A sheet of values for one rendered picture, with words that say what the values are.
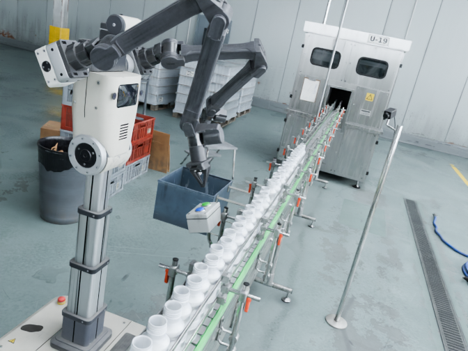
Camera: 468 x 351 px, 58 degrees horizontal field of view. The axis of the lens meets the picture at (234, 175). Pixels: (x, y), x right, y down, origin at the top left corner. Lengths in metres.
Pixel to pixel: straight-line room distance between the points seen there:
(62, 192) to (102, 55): 2.32
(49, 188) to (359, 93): 4.18
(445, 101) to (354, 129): 5.87
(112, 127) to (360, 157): 4.96
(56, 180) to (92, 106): 2.01
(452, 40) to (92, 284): 10.77
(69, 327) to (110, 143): 0.88
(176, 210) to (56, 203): 1.63
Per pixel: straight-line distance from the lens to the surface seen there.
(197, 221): 1.48
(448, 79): 11.78
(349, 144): 6.20
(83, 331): 2.07
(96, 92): 1.59
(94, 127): 1.62
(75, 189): 3.60
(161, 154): 5.10
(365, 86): 6.11
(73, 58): 1.44
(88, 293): 1.96
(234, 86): 1.97
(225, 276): 1.14
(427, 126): 11.82
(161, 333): 0.87
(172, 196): 2.19
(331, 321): 3.14
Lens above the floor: 1.71
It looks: 18 degrees down
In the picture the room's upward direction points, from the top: 12 degrees clockwise
